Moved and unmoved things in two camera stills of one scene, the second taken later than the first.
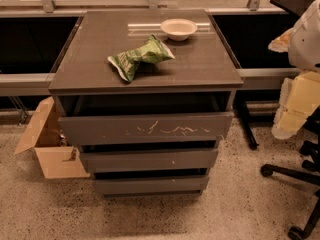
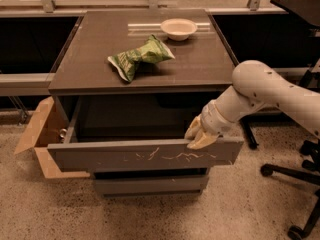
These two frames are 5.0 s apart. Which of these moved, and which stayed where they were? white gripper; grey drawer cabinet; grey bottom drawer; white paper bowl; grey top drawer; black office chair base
Moved: white gripper; grey top drawer
Stayed: black office chair base; grey bottom drawer; white paper bowl; grey drawer cabinet
